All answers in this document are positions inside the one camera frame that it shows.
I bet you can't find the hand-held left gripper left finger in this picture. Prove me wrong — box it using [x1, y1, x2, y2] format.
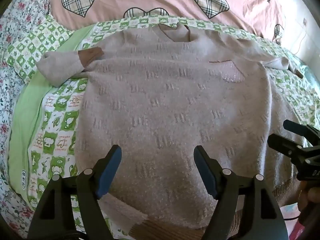
[29, 144, 122, 240]

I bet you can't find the beige knitted sweater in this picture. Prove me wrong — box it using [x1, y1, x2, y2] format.
[36, 22, 304, 230]

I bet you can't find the person's right hand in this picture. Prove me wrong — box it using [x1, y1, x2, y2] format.
[297, 179, 320, 227]

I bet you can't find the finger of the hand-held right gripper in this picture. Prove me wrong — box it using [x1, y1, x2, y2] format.
[283, 119, 320, 142]
[267, 133, 320, 162]

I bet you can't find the green checkered blanket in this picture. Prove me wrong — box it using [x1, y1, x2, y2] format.
[5, 14, 320, 240]

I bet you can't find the thin wall cable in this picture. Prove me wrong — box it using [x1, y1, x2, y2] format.
[294, 17, 309, 55]

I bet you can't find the floral bed sheet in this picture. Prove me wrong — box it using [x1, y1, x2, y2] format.
[0, 0, 60, 240]

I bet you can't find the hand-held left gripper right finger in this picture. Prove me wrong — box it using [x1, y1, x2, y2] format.
[194, 145, 289, 240]

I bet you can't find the light blue cloth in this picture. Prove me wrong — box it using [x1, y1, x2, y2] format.
[299, 64, 320, 87]

